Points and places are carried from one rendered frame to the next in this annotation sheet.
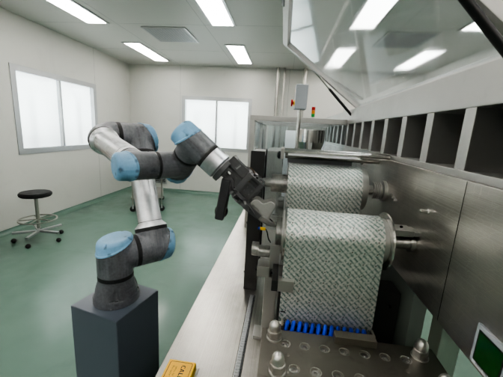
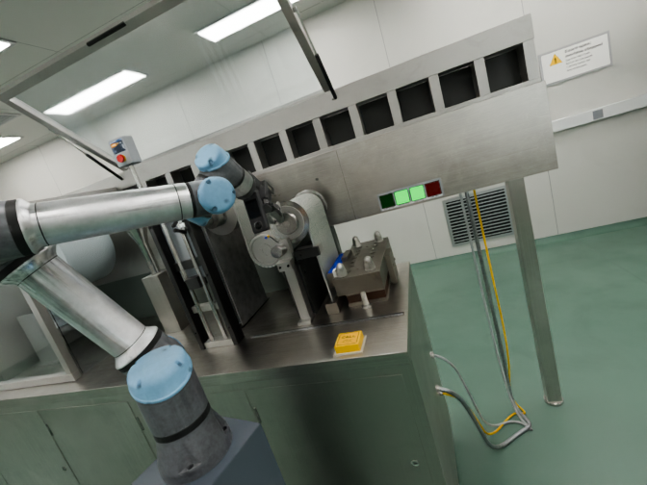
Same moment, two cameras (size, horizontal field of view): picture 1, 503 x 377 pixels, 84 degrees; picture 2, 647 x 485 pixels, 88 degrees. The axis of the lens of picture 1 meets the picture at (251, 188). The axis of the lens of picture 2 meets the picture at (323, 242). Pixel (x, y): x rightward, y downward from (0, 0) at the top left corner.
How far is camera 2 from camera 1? 1.06 m
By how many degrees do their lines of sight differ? 75
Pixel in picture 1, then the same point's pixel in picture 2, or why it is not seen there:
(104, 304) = (224, 442)
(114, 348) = (271, 465)
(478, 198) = (346, 152)
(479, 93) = (318, 111)
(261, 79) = not seen: outside the picture
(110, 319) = (251, 432)
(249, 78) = not seen: outside the picture
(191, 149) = (234, 168)
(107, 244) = (178, 359)
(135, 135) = not seen: hidden behind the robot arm
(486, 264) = (365, 173)
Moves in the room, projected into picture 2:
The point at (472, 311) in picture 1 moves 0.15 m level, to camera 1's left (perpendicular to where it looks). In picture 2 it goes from (370, 195) to (370, 200)
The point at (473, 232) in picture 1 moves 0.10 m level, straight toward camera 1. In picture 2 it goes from (351, 166) to (370, 162)
